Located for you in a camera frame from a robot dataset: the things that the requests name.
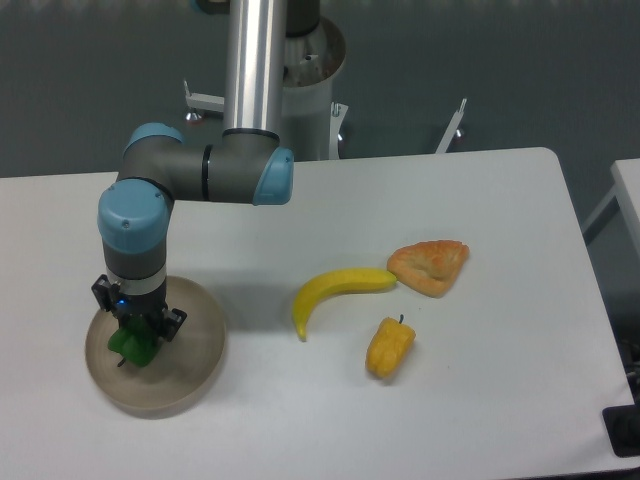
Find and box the beige round plate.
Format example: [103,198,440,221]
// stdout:
[85,276,227,418]

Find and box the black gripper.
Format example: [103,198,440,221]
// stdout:
[91,274,187,345]

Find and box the toy pastry bread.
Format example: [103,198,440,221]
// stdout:
[387,240,470,298]

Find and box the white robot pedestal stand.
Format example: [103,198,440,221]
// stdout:
[180,14,469,162]

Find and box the black device at table edge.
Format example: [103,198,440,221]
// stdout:
[602,404,639,458]

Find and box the yellow toy pepper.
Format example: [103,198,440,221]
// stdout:
[365,314,416,379]

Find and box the yellow toy banana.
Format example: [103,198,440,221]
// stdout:
[291,267,397,342]

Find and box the green toy pepper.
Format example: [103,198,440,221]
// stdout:
[107,317,160,367]

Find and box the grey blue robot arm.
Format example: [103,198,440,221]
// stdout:
[92,1,320,343]

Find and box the white side table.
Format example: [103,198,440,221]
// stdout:
[581,158,640,251]

